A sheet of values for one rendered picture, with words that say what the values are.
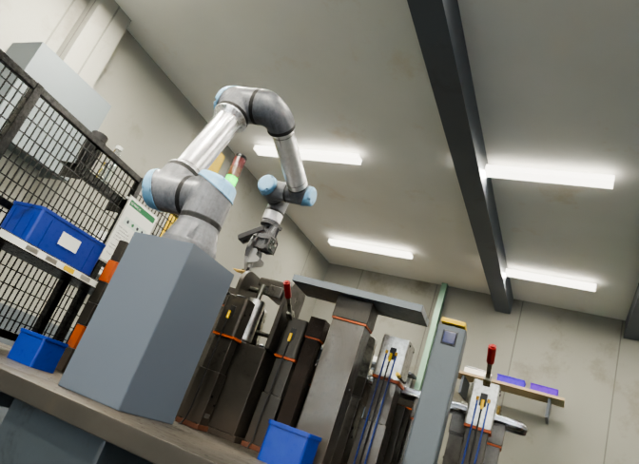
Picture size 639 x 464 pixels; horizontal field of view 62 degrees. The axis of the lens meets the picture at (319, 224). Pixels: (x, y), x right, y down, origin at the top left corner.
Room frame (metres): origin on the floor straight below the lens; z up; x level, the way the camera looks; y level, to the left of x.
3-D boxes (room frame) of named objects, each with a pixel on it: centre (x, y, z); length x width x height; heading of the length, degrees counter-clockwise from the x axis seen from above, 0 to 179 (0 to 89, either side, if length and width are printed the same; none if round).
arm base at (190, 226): (1.38, 0.30, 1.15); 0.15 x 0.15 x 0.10
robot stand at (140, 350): (1.38, 0.30, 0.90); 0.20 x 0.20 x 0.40; 60
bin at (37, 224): (1.89, 0.86, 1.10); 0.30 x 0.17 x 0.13; 151
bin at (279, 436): (1.35, -0.11, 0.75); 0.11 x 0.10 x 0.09; 65
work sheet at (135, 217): (2.35, 0.78, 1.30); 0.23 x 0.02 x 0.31; 155
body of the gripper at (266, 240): (1.99, 0.18, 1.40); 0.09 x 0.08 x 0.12; 62
